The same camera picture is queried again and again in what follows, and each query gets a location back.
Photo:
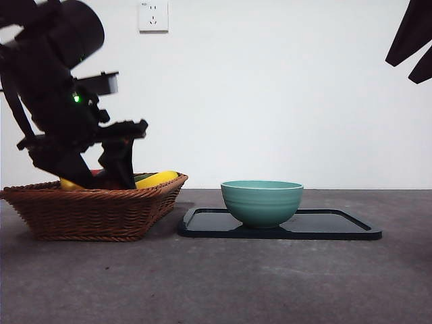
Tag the black rectangular tray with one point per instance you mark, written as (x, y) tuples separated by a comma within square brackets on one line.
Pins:
[(324, 227)]

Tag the brown wicker basket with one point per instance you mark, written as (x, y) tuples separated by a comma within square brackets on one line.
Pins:
[(87, 212)]

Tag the teal ribbed bowl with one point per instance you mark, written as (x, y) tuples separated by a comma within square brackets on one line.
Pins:
[(261, 206)]

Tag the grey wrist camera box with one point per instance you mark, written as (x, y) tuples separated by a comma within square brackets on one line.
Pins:
[(101, 84)]

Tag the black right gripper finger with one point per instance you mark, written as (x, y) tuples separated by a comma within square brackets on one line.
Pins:
[(410, 30), (423, 69)]

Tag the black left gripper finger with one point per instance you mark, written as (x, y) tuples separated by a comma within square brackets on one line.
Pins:
[(64, 165), (119, 162)]

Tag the white wall socket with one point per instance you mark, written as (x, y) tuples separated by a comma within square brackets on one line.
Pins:
[(153, 17)]

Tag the green avocado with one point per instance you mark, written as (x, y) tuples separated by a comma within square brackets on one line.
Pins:
[(141, 177)]

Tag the yellow banana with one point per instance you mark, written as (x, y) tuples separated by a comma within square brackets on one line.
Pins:
[(158, 177)]

